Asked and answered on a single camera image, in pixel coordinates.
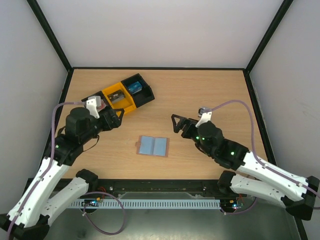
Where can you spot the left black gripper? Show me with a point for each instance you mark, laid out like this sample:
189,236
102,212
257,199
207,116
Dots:
116,123

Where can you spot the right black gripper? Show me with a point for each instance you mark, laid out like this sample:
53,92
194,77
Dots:
186,127

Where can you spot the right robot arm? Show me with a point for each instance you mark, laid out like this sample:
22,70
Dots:
245,172

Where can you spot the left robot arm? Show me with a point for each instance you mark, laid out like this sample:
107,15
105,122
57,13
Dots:
34,213

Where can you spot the black VIP card stack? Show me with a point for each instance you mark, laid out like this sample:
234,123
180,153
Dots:
116,96

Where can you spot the white red card stack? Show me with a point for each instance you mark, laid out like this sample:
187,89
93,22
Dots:
101,106

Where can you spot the blue card stack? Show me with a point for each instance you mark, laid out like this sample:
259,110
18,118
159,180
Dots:
134,87

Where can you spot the yellow middle bin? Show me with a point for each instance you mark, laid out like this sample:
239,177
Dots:
127,103

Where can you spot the left black bin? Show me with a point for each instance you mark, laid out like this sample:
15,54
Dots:
98,94

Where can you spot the black bin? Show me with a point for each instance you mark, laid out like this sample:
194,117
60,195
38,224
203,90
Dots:
98,94
143,97

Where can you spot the right black bin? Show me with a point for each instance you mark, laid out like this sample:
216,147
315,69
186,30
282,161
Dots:
143,97

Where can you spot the grey metal front plate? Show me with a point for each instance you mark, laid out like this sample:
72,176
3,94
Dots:
262,222

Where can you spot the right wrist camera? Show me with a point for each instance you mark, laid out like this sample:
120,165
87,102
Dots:
204,114

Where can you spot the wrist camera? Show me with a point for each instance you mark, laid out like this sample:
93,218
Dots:
91,105
204,114

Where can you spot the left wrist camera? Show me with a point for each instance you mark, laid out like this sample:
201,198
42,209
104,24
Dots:
91,105

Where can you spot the black enclosure frame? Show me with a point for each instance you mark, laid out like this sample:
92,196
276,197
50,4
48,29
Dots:
281,12

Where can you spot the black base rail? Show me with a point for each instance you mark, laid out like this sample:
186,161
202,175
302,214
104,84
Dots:
160,186

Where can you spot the light blue cable duct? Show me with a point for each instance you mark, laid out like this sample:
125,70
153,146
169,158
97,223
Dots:
175,204

